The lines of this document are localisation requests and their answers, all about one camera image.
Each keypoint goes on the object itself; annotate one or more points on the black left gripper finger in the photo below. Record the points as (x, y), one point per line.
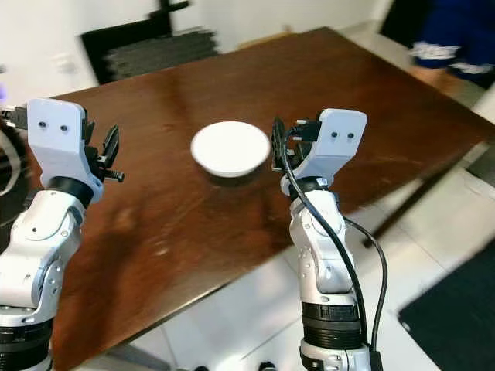
(111, 145)

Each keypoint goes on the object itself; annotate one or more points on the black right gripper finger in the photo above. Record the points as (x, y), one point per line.
(279, 147)

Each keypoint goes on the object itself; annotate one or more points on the white bowl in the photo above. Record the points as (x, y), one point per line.
(230, 148)

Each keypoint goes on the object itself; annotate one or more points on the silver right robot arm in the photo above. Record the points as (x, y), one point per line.
(321, 255)

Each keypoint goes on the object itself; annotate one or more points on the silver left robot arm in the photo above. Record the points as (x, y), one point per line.
(31, 270)

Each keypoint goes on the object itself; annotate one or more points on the black mesh chair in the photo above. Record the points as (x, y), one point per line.
(131, 46)

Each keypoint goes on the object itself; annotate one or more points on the person in blue shirt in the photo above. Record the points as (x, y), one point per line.
(456, 39)

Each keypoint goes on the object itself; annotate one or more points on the black floor mat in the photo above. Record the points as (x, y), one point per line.
(452, 317)

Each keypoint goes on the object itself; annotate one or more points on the light grey right wrist camera mount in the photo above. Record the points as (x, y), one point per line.
(336, 139)

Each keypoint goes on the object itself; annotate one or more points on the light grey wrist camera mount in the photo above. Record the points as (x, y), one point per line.
(58, 147)
(336, 139)

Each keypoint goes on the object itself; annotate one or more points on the light grey left wrist camera mount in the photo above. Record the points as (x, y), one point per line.
(58, 147)

